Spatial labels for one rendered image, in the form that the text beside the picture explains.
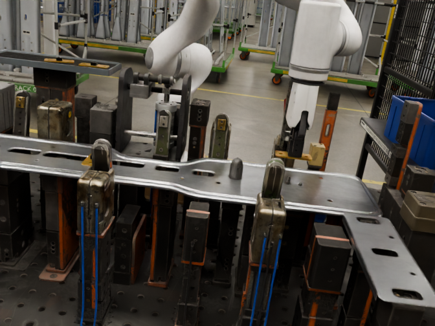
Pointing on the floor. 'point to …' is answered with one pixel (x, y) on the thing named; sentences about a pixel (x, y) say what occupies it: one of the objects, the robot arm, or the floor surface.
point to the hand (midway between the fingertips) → (295, 146)
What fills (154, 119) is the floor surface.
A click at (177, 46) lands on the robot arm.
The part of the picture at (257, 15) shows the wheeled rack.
